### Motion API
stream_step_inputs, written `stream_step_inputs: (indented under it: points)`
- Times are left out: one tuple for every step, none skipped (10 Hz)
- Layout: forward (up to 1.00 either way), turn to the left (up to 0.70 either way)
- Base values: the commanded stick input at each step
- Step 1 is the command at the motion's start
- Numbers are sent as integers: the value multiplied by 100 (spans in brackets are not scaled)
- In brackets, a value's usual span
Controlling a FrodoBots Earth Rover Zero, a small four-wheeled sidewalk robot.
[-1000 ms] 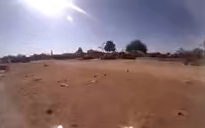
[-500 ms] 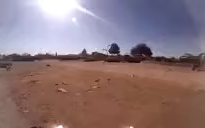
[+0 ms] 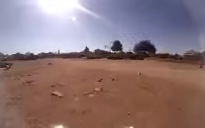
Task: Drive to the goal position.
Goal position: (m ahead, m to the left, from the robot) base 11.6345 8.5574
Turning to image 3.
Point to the scattered stones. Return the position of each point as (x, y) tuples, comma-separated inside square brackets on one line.
[(57, 94)]

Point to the dark broad tree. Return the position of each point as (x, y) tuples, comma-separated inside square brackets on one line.
[(144, 47)]

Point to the dark round tree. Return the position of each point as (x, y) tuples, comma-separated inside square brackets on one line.
[(116, 45)]

